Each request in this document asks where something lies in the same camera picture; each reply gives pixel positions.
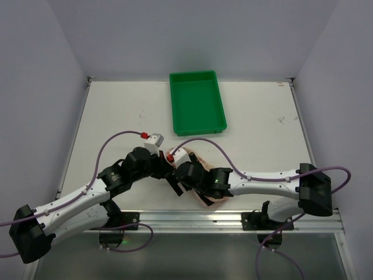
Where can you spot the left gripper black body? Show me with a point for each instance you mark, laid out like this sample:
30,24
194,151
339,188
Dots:
162,168

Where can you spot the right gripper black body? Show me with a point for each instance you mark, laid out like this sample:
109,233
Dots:
177,178

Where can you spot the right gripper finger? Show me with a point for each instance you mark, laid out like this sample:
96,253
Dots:
174,183
207,201

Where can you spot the floral mesh laundry bag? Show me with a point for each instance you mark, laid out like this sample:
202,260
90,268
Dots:
221,178

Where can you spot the black bra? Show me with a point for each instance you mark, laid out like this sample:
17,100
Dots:
218,194

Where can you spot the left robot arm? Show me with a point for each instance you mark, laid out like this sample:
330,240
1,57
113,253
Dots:
34,231

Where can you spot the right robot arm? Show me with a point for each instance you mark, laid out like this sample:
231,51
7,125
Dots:
299,191

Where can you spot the green plastic tray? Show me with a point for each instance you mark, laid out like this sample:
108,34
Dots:
197,108

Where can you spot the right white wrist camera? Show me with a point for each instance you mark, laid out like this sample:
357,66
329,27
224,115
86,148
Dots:
181,156

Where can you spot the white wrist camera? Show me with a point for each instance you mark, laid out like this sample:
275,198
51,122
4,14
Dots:
181,156
152,142

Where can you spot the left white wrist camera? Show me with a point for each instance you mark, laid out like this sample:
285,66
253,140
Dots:
152,142

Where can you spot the aluminium mounting rail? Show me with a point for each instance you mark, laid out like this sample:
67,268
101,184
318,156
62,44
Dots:
230,221

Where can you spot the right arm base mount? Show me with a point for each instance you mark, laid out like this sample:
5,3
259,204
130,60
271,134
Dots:
258,220

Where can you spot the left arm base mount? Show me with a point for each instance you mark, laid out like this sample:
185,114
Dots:
114,234

